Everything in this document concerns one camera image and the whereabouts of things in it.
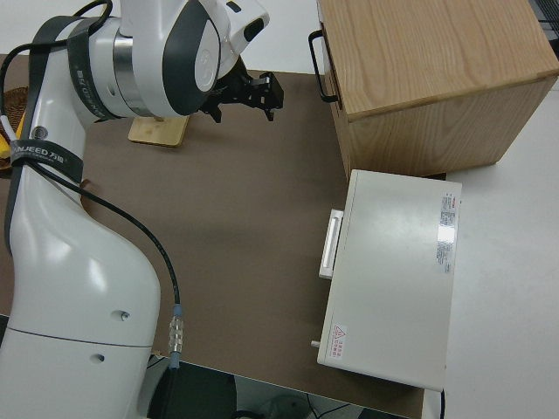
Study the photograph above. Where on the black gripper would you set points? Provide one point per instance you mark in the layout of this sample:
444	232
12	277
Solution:
268	94

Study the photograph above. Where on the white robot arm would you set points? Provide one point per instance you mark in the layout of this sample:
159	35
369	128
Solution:
78	283

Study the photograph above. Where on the wooden mug tree rack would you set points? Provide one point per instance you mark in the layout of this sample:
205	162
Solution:
157	133

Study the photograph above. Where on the brown table mat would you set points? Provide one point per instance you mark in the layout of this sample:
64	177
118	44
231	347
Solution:
218	218

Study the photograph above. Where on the light wooden cabinet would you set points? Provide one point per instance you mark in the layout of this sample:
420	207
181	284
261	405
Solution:
436	65

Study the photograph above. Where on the white toaster oven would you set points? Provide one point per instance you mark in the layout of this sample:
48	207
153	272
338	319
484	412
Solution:
393	283

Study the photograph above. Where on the brown wicker basket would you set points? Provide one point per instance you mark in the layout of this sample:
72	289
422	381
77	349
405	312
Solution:
15	98

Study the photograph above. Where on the black equipment box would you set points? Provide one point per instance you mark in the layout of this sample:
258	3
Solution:
196	393

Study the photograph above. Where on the dark mesh object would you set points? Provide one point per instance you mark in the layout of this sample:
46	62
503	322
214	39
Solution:
548	8

